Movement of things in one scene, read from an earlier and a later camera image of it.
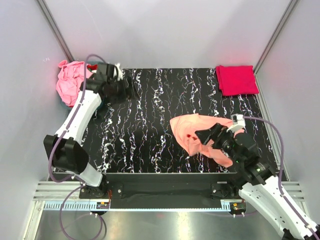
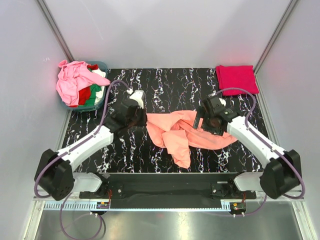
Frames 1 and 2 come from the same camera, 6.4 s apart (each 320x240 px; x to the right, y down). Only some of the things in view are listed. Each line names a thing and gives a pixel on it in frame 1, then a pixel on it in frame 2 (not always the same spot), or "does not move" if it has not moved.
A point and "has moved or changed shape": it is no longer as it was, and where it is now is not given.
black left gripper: x=130 y=92 → x=144 y=117
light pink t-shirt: x=71 y=75 does not move
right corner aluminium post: x=291 y=6 does not move
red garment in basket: x=92 y=67 does not move
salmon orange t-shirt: x=186 y=126 has moved or changed shape
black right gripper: x=220 y=131 → x=214 y=131
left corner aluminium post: x=55 y=31 does not move
